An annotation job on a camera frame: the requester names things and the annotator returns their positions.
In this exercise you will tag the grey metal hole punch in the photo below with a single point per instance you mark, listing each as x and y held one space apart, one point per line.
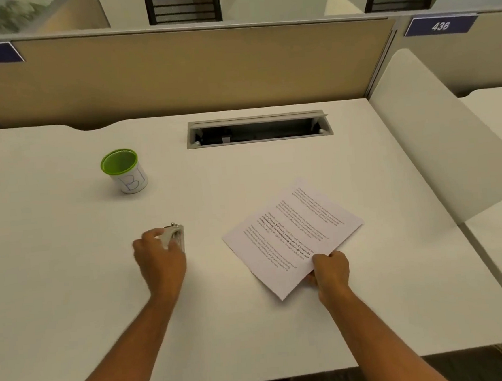
176 235

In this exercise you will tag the person's right hand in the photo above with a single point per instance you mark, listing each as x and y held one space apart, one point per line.
331 277

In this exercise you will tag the white curved desk divider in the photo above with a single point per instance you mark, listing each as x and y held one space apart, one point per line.
437 138
340 6

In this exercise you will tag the green rimmed white cup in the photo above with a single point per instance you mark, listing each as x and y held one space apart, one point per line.
135 182

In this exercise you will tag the person's left hand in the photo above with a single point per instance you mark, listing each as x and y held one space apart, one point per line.
164 269

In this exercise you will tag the person's left forearm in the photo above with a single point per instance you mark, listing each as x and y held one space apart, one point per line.
117 363

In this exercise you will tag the white printed paper sheet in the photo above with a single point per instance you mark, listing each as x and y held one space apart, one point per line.
288 228

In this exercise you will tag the wide beige partition panel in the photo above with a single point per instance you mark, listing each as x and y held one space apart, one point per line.
181 72

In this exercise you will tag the narrow beige partition panel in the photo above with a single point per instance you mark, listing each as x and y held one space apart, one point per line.
496 56

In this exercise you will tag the glass topped beige partition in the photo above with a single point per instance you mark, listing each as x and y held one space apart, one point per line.
81 17

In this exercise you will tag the person's right forearm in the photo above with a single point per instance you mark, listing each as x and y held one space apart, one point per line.
384 347

